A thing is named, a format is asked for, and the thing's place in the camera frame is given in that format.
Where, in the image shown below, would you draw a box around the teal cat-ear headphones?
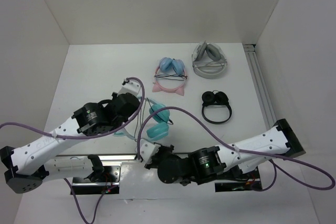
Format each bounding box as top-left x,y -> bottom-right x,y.
113,98 -> 173,142

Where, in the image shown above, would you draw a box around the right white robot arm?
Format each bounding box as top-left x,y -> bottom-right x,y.
145,119 -> 305,186

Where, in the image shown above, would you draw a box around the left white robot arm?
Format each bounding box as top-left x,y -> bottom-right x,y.
1,93 -> 140,194

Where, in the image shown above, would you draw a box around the pink blue cat-ear headphones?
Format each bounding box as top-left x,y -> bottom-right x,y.
152,57 -> 188,96

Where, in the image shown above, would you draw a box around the black headphones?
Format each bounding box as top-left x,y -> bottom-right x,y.
201,90 -> 233,125

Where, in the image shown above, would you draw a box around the grey white headphones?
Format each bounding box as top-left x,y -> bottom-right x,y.
191,41 -> 227,79

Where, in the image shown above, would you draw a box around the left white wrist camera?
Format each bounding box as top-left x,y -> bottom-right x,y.
118,79 -> 141,97

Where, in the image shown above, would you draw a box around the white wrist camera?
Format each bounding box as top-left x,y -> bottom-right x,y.
118,79 -> 141,97
137,140 -> 159,164

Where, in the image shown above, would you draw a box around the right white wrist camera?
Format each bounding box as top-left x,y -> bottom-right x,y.
137,140 -> 159,164

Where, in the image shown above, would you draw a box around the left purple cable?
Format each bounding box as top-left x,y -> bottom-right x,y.
0,76 -> 146,224

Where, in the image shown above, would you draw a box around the aluminium front rail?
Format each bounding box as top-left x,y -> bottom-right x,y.
57,154 -> 137,162

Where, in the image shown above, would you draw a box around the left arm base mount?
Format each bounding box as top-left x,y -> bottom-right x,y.
71,154 -> 121,195

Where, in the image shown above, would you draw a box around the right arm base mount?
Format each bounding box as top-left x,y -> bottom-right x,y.
214,167 -> 263,193

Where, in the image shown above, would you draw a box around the aluminium side rail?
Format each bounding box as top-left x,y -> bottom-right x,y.
243,44 -> 277,128

